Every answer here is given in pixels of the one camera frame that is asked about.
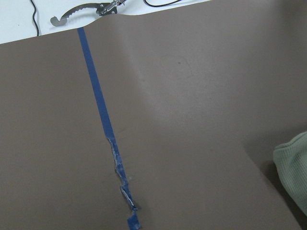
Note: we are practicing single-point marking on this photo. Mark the reacher grabber stick green handle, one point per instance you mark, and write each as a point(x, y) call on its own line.
point(96, 9)

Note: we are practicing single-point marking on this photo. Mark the olive green long-sleeve shirt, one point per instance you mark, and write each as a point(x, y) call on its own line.
point(291, 162)

